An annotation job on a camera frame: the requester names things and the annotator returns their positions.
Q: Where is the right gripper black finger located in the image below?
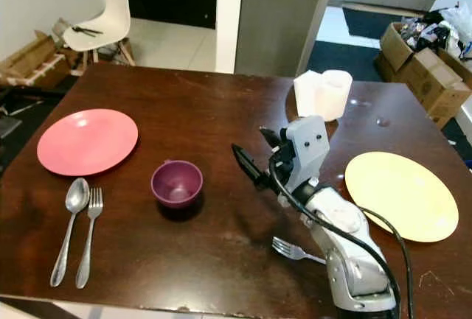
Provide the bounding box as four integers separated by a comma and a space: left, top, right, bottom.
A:
231, 143, 271, 188
259, 127, 288, 151

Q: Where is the purple plastic cup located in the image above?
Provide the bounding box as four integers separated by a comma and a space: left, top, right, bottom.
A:
151, 160, 204, 209

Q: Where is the silver metal fork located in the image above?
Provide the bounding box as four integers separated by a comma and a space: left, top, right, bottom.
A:
271, 236, 329, 265
75, 188, 104, 290

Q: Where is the white napkin stack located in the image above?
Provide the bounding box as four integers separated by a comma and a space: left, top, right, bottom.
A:
294, 71, 325, 119

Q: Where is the yellow round plate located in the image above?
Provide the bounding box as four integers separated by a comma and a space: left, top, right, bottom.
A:
344, 151, 459, 244

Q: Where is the dark floor rug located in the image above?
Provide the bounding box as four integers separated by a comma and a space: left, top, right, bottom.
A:
341, 7, 408, 40

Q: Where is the open brown cardboard box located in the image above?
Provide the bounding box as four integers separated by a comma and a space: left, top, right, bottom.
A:
380, 22, 443, 73

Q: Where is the pink round plate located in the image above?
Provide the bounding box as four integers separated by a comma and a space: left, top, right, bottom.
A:
37, 109, 139, 178

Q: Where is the silver metal spoon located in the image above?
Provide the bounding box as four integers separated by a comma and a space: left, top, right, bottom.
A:
50, 178, 91, 288

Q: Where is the large closed cardboard box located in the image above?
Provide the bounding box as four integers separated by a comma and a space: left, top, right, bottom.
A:
376, 46, 472, 125

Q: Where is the white plastic chair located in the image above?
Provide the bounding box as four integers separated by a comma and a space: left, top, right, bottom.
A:
62, 0, 138, 69

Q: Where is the flat brown cardboard box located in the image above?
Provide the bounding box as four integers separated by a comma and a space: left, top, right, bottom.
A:
0, 30, 78, 88

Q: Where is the pile of packaged goods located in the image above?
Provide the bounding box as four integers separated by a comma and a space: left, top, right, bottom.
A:
409, 4, 472, 53

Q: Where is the black hand tool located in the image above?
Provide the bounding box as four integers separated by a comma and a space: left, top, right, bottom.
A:
72, 26, 104, 38

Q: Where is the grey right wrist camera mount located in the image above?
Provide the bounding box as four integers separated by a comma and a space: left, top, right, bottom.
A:
282, 116, 331, 194

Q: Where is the black metal floor frame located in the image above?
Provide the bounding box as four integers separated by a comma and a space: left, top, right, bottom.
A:
0, 83, 78, 139

